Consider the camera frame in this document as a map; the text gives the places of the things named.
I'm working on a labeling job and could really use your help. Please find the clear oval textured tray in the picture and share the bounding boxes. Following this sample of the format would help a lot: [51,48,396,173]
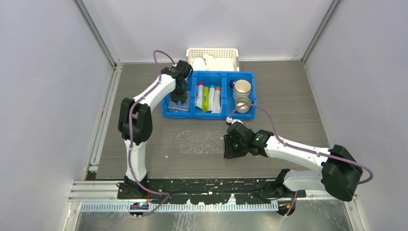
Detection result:
[175,130,226,154]

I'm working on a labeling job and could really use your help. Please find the yellow green toothpaste tube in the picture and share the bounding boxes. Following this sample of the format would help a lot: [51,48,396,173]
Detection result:
[202,87,209,113]

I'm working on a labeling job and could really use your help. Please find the small metal cup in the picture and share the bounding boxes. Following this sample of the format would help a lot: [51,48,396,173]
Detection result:
[235,96,252,114]

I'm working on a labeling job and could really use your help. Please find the white enamel mug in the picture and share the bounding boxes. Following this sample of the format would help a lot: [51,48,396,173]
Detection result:
[229,79,252,100]

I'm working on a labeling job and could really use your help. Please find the clear square textured holder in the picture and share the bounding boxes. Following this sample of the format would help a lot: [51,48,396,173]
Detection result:
[167,91,191,112]

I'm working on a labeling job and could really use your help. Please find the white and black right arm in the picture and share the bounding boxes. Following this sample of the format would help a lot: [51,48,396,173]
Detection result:
[224,119,363,202]

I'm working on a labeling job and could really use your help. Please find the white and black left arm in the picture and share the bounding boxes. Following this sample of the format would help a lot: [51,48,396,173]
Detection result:
[118,60,193,199]

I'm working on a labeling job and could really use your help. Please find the red cap toothpaste tube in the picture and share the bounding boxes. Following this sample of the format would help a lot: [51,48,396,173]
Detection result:
[196,82,204,109]

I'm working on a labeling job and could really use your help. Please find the teal cap toothpaste tube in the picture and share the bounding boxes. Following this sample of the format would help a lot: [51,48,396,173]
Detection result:
[208,85,215,111]

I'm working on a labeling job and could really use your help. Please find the orange cap toothpaste tube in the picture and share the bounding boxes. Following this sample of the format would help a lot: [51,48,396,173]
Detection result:
[212,87,221,114]

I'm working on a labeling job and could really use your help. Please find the blue three-compartment plastic bin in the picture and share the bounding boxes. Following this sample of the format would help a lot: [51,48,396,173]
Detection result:
[161,70,257,120]

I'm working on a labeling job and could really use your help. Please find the white cloths in basket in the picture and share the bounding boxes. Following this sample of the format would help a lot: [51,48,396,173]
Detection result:
[188,54,236,71]

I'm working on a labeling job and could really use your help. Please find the white perforated basket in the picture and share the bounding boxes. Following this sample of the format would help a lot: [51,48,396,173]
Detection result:
[186,48,240,72]

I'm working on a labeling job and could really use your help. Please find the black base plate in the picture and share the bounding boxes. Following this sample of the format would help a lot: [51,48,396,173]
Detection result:
[116,178,294,205]

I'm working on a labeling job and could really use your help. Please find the perforated metal rail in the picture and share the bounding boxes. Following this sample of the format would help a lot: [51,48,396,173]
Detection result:
[80,201,279,212]

